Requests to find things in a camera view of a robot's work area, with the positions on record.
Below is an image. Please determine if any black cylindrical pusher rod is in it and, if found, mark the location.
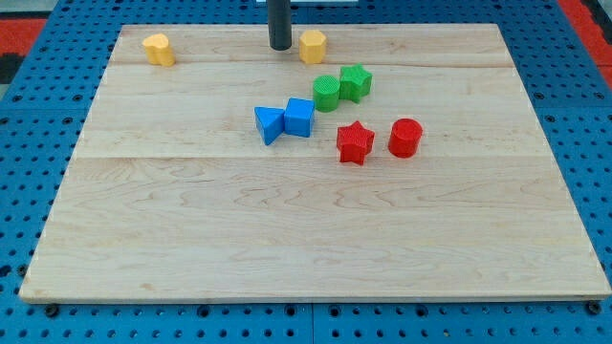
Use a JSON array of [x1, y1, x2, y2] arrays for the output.
[[266, 0, 292, 51]]

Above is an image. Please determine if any green star block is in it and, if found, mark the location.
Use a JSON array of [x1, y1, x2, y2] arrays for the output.
[[339, 63, 372, 103]]

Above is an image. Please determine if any red star block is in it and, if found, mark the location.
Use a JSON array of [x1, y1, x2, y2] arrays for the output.
[[337, 120, 375, 165]]

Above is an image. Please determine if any wooden board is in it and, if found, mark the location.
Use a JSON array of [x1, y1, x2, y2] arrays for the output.
[[19, 24, 611, 304]]

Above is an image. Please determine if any yellow hexagon block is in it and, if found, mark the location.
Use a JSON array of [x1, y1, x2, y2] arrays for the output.
[[299, 30, 327, 64]]

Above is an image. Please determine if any green cylinder block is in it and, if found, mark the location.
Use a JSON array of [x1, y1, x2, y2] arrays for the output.
[[313, 75, 340, 113]]

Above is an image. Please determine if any blue cube block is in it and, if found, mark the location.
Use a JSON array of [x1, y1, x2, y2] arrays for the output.
[[284, 97, 315, 138]]

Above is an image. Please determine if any blue triangle block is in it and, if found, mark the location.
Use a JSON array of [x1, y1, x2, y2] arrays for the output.
[[254, 106, 285, 145]]

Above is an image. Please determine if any yellow heart block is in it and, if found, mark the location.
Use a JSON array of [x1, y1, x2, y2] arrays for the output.
[[142, 33, 176, 67]]

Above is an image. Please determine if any red cylinder block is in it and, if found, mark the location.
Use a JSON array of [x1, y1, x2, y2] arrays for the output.
[[387, 118, 423, 159]]

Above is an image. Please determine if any blue perforated table panel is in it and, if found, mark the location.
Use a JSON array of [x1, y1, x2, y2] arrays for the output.
[[1, 1, 611, 343]]

